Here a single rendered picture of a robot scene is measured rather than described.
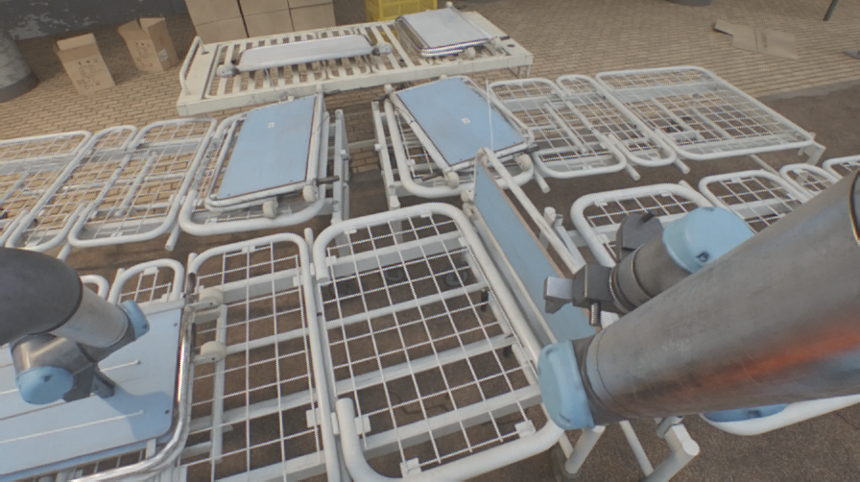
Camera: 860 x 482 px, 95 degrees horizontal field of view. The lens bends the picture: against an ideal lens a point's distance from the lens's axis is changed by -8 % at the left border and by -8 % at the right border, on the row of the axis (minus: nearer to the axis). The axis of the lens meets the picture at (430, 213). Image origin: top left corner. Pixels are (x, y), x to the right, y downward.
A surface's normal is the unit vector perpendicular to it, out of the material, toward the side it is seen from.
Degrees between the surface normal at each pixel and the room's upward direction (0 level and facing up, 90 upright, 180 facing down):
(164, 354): 5
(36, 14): 90
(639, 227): 24
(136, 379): 5
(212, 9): 90
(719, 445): 0
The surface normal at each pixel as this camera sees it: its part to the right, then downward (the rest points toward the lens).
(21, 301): 0.97, 0.01
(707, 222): 0.04, -0.40
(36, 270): 0.84, -0.55
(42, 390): 0.67, 0.53
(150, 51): -0.20, 0.65
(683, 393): -0.63, 0.68
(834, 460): -0.02, -0.76
